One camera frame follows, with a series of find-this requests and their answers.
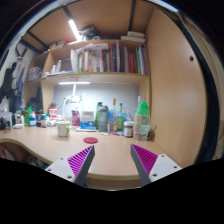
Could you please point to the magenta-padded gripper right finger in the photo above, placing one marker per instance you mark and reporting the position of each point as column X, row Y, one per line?
column 146, row 160

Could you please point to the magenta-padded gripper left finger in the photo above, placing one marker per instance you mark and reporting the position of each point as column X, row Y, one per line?
column 80, row 161

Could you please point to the green-capped clear plastic bottle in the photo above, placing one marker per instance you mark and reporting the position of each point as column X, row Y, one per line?
column 142, row 123

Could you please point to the flat round red coaster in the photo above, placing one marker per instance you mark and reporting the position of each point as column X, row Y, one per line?
column 90, row 140

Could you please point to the brown cup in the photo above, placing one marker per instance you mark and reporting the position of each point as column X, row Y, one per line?
column 152, row 134

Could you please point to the brown jar with white lid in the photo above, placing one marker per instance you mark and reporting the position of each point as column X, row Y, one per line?
column 128, row 130

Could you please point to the red pen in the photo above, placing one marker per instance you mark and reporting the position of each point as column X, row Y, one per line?
column 115, row 133

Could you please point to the blue and white carton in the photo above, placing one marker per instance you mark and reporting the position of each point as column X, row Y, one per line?
column 87, row 120

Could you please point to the pink pouch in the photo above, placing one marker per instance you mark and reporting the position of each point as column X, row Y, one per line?
column 76, row 118

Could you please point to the slim green glass bottle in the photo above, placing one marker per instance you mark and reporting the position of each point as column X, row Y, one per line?
column 120, row 120

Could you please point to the grey shaker bottle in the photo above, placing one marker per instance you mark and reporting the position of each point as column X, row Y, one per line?
column 103, row 120

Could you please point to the blue plastic bag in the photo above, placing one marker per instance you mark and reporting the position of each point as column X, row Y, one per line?
column 127, row 116

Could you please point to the clear glass bottle yellow cap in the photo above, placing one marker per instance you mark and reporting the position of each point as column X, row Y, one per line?
column 112, row 120

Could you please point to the dark green bottle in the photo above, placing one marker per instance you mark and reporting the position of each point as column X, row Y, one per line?
column 98, row 111

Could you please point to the small dark bottle red label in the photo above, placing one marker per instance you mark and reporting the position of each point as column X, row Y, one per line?
column 43, row 122

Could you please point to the red and white canister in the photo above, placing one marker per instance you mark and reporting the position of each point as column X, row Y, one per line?
column 52, row 113

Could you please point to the small white bottle blue cap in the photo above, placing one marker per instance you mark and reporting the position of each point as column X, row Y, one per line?
column 32, row 120

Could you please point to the green container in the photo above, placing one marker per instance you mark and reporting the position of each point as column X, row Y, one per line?
column 27, row 111

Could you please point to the white LED light bar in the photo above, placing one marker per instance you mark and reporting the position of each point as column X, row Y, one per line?
column 74, row 83

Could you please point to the wooden shelf unit with books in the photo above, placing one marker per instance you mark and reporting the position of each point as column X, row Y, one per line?
column 100, row 78

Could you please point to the dark hanging clothes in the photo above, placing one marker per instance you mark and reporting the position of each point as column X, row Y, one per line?
column 10, row 83

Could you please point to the long ceiling light strip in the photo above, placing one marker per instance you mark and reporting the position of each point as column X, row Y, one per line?
column 74, row 30

